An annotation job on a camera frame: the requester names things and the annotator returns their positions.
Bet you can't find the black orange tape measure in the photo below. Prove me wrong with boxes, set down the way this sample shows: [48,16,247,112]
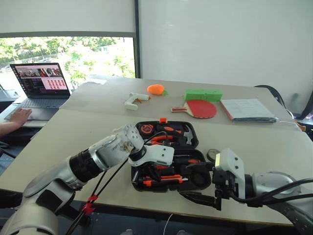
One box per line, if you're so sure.
[140,124,155,135]

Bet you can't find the black plastic tool case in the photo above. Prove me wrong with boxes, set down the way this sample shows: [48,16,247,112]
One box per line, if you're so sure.
[130,117,212,193]

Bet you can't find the orange handled pliers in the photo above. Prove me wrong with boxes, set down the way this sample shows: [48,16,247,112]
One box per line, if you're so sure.
[149,134,178,145]

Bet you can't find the orange toy carrot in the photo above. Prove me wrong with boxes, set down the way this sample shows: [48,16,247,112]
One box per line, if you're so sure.
[147,83,169,96]

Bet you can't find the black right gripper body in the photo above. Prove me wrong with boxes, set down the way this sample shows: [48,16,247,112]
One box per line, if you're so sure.
[211,166,239,212]

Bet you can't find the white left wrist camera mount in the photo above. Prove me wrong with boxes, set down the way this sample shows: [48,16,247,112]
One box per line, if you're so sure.
[128,144,176,168]

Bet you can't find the black bag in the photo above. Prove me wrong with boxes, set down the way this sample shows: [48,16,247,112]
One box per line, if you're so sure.
[301,94,313,118]

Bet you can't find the black table frame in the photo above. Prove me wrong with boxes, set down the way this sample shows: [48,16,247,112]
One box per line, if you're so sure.
[55,199,91,227]

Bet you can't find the long orange black screwdriver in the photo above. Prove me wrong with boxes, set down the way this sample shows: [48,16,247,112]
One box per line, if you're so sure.
[174,156,209,166]

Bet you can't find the dark window frame post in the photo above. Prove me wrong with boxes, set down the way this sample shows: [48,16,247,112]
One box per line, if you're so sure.
[134,0,143,79]

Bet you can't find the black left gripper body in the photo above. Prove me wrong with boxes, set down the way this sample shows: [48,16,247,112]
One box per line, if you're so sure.
[146,162,172,173]

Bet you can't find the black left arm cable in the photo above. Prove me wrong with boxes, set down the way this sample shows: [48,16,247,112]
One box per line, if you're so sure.
[73,169,109,235]
[66,158,129,235]

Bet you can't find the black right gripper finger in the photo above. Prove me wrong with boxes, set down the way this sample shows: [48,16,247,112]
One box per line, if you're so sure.
[185,161,216,172]
[179,190,218,209]

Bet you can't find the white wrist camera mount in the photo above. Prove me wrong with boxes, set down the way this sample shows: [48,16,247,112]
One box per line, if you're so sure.
[128,144,176,168]
[213,147,246,200]

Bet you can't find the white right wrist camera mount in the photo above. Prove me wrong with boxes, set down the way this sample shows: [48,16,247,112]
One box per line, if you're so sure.
[213,147,246,200]

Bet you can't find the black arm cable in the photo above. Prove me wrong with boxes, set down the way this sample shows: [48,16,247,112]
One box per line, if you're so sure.
[228,178,313,208]
[66,158,129,235]
[73,169,109,235]

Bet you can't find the round grey metal tin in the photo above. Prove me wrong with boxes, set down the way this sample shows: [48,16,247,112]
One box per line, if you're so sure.
[206,148,221,161]

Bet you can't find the white glue gun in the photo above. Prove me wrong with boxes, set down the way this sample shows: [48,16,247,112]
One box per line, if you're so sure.
[124,92,151,111]

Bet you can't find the green block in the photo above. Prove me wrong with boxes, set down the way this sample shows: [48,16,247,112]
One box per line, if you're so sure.
[184,88,224,102]

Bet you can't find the short orange black screwdriver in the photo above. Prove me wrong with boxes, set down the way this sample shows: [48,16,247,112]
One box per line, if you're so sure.
[156,124,183,134]

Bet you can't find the red table tennis paddle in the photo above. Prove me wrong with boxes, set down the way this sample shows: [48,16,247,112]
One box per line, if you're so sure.
[171,99,218,119]

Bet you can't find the person's bare hand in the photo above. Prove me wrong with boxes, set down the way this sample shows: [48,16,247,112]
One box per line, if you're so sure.
[9,108,33,129]

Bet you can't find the steel claw hammer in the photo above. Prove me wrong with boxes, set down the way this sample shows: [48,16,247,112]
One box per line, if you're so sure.
[181,125,195,145]

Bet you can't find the black office chair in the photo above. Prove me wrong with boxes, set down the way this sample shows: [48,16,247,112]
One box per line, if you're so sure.
[254,84,298,118]

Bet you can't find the white roller blind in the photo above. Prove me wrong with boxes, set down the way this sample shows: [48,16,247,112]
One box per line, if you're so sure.
[0,0,136,39]

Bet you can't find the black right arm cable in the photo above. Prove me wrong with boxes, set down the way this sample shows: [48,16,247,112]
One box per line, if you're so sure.
[228,178,313,208]

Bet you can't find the thin white cable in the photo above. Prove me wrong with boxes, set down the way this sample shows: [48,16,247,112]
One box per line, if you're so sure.
[164,213,174,235]

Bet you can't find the red tape on cables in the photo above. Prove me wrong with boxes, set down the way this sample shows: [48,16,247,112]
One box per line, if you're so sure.
[81,194,99,215]

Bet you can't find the grey laptop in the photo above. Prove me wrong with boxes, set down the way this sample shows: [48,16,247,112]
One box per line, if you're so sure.
[4,62,72,121]

